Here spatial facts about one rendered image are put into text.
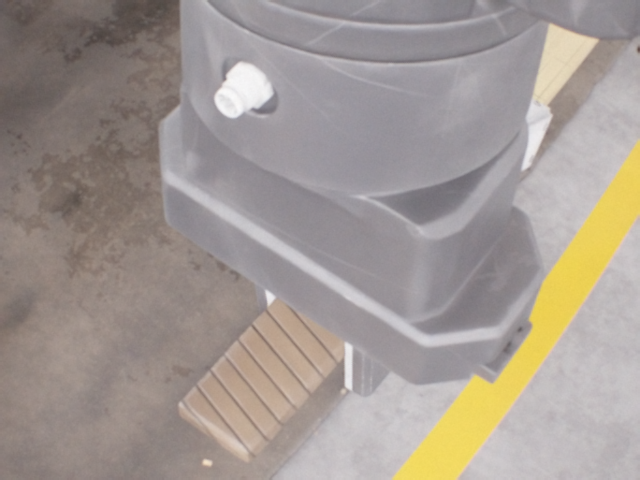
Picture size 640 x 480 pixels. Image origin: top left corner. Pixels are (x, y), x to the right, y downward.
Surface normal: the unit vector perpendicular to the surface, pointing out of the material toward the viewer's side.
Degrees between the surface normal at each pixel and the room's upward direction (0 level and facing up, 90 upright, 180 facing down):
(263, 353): 0
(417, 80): 90
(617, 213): 0
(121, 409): 0
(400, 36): 90
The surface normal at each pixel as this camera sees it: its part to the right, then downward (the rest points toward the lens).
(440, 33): 0.21, 0.80
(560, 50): 0.06, -0.58
